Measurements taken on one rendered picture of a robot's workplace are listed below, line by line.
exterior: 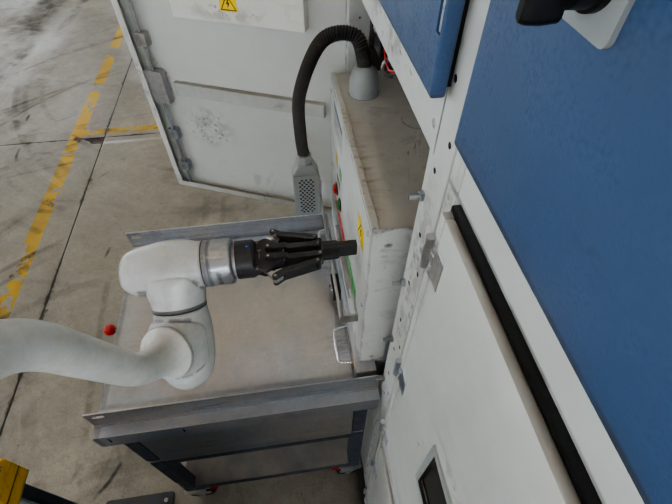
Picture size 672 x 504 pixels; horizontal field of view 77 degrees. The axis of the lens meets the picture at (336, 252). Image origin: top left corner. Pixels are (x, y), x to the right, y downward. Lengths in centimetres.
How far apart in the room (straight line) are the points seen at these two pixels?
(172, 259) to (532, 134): 66
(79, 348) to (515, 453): 52
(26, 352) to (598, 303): 55
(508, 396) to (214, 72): 116
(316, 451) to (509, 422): 142
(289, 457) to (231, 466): 21
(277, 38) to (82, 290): 186
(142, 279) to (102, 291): 176
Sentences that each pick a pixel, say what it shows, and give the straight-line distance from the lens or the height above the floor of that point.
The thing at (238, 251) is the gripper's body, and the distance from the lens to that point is 81.
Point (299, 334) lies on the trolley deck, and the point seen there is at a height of 85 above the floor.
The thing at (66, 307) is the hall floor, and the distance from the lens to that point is 262.
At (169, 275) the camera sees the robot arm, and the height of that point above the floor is 126.
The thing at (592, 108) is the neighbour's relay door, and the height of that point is 176.
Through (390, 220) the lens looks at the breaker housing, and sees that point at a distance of 68.
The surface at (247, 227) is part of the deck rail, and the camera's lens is 137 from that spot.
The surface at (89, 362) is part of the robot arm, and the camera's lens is 67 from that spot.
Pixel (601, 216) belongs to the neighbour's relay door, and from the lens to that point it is 23.
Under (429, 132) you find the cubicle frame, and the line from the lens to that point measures 52.
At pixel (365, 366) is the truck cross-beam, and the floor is 92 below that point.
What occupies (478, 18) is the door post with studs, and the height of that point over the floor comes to 173.
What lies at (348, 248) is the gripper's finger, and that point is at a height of 124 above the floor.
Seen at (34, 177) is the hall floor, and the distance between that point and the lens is 354.
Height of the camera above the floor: 187
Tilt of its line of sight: 50 degrees down
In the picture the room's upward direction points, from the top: straight up
